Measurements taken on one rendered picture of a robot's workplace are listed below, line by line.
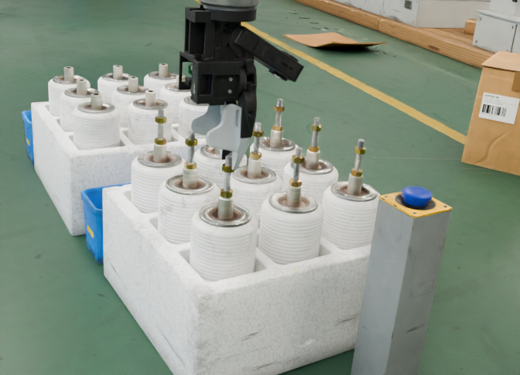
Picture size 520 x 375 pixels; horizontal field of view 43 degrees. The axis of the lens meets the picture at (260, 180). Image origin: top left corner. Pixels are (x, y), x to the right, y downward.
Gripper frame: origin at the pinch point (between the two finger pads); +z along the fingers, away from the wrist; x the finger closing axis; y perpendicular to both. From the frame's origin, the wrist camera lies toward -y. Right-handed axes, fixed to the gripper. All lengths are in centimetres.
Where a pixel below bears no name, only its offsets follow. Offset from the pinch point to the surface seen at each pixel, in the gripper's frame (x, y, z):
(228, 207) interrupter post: 1.0, 0.7, 7.5
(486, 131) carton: -58, -108, 23
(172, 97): -65, -13, 10
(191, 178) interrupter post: -10.8, 2.0, 7.8
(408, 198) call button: 15.8, -18.4, 2.0
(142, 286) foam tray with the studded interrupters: -11.0, 9.5, 25.8
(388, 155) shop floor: -74, -85, 34
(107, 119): -51, 6, 10
